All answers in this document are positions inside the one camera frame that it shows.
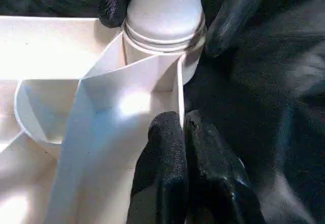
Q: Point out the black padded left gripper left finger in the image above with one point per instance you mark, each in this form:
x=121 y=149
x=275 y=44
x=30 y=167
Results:
x=162 y=168

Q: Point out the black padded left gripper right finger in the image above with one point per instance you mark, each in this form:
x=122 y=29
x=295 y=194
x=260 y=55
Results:
x=215 y=183

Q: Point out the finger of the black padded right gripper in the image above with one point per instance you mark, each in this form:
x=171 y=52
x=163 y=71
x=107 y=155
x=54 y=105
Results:
x=113 y=3
x=231 y=15

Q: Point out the white plastic table leg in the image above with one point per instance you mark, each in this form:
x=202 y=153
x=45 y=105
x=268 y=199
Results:
x=165 y=5

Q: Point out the white plastic table top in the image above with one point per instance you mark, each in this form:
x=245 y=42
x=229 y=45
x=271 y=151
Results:
x=38 y=43

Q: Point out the black mat cover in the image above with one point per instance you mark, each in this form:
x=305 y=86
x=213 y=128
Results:
x=279 y=94

